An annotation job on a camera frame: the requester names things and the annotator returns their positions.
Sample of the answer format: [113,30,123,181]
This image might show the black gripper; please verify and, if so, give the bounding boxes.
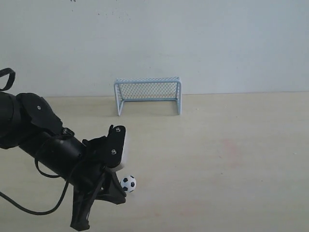
[18,131,126,230]

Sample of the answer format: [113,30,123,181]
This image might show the black and white mini ball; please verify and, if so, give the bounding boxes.
[120,175,137,193]

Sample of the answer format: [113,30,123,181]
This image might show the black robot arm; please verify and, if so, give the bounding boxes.
[0,93,126,232]

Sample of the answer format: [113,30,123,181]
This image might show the white miniature soccer goal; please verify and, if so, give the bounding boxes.
[113,76,183,116]

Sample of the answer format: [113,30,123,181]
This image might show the black wrist camera with white face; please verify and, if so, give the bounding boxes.
[104,125,127,172]

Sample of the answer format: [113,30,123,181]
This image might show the black cable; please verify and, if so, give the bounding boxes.
[0,154,73,215]

